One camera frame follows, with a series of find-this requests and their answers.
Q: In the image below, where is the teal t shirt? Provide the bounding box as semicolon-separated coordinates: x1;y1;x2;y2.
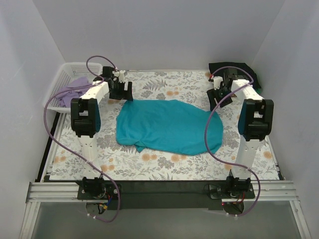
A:
116;100;223;156

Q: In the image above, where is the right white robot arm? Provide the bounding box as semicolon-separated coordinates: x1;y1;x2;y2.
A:
207;67;274;199

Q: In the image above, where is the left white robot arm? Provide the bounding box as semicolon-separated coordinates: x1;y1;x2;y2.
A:
70;66;133;199

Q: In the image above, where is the black folded t shirt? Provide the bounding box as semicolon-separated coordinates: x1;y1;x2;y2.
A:
208;62;261;90

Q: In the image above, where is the white plastic basket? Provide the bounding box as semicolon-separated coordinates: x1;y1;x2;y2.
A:
43;62;103;114

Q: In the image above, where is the purple t shirt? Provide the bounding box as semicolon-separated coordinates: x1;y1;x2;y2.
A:
55;77;92;108

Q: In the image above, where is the floral table mat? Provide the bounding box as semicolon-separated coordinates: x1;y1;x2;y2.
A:
49;70;278;181

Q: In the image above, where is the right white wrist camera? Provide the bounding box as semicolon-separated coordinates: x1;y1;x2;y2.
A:
209;75;223;90

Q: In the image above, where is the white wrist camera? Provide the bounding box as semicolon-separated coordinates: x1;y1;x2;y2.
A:
209;75;223;90
112;70;126;83

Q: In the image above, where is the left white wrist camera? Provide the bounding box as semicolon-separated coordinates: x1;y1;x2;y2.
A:
112;70;126;83

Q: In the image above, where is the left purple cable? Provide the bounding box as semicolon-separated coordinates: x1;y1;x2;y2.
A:
43;55;122;223

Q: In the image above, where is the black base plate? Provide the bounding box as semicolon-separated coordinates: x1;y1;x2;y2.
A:
76;180;255;210

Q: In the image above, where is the aluminium frame rail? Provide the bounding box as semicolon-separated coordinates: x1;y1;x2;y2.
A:
20;180;311;239

